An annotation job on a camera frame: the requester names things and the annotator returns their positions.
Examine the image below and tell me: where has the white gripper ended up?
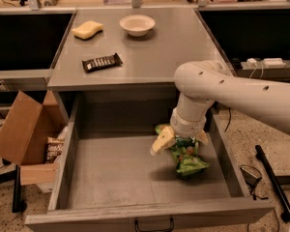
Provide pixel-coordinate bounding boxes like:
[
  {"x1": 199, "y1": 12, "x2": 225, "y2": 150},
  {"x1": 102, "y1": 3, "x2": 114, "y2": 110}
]
[{"x1": 150, "y1": 108, "x2": 209, "y2": 156}]

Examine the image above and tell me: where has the green rice chip bag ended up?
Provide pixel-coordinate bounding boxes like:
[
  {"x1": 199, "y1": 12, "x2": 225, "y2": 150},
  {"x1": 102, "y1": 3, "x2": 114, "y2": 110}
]
[{"x1": 165, "y1": 134, "x2": 210, "y2": 179}]

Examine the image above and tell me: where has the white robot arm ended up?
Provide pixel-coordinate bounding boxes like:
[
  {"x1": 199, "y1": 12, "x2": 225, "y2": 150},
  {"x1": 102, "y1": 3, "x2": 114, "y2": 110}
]
[{"x1": 151, "y1": 61, "x2": 290, "y2": 155}]

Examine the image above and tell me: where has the grey open top drawer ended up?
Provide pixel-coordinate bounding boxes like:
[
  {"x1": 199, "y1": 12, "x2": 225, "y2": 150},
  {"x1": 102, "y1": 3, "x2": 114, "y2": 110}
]
[{"x1": 25, "y1": 93, "x2": 273, "y2": 232}]

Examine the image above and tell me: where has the grey counter cabinet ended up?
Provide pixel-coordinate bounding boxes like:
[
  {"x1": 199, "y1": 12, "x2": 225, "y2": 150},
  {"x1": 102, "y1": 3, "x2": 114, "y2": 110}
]
[{"x1": 47, "y1": 7, "x2": 237, "y2": 114}]

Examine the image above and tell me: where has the snack bag in box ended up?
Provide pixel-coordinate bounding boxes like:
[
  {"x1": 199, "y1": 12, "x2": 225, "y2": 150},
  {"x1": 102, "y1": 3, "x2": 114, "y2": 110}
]
[{"x1": 45, "y1": 137, "x2": 64, "y2": 163}]

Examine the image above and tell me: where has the white power strip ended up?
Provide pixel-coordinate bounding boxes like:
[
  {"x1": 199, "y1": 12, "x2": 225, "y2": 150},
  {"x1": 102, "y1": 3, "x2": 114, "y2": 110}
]
[{"x1": 245, "y1": 58, "x2": 285, "y2": 69}]

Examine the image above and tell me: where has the black candy bar wrapper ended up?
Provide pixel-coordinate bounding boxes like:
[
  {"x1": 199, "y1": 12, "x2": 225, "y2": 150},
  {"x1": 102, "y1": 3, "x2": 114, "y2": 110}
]
[{"x1": 82, "y1": 53, "x2": 123, "y2": 73}]

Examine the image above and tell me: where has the white bowl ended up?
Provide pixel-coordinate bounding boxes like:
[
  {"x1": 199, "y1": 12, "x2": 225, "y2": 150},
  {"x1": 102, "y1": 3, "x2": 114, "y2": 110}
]
[{"x1": 119, "y1": 14, "x2": 156, "y2": 37}]

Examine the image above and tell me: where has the black floor bar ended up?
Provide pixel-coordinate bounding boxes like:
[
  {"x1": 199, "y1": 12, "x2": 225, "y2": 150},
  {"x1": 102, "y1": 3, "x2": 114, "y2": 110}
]
[{"x1": 255, "y1": 145, "x2": 290, "y2": 223}]

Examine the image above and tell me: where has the yellow sponge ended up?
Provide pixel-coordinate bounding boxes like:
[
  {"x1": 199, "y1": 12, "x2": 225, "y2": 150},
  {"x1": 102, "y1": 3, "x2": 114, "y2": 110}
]
[{"x1": 72, "y1": 20, "x2": 103, "y2": 40}]

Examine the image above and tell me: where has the brown cardboard box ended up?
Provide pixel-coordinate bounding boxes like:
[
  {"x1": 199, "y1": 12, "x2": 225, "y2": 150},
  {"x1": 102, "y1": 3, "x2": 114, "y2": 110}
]
[{"x1": 0, "y1": 91, "x2": 67, "y2": 186}]

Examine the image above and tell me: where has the black stand leg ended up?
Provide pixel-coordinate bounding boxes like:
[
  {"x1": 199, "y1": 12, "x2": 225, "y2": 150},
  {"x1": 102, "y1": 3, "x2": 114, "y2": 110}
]
[{"x1": 12, "y1": 165, "x2": 27, "y2": 213}]

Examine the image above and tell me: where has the small grey floor bracket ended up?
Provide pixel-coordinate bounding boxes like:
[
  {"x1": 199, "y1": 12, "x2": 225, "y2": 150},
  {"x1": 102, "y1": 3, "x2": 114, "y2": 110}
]
[{"x1": 240, "y1": 166, "x2": 262, "y2": 188}]

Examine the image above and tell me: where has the black drawer handle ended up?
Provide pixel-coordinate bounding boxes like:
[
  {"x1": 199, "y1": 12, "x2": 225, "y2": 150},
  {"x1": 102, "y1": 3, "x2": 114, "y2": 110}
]
[{"x1": 134, "y1": 217, "x2": 175, "y2": 232}]

